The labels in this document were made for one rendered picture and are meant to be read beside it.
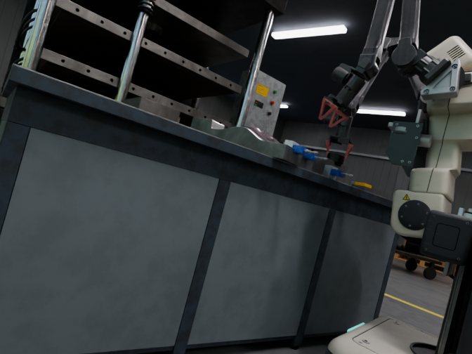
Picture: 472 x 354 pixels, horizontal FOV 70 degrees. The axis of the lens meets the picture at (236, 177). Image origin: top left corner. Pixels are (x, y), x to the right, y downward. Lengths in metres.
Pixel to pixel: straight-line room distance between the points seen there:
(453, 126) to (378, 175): 8.76
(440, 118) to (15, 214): 1.36
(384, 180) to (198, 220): 9.06
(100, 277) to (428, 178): 1.11
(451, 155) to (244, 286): 0.89
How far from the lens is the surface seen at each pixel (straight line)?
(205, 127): 1.49
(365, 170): 10.25
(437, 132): 1.41
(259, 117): 2.43
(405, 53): 1.34
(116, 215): 1.06
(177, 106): 2.02
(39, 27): 1.80
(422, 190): 1.34
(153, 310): 1.22
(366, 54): 1.40
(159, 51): 2.01
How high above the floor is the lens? 0.67
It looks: 1 degrees up
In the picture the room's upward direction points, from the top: 15 degrees clockwise
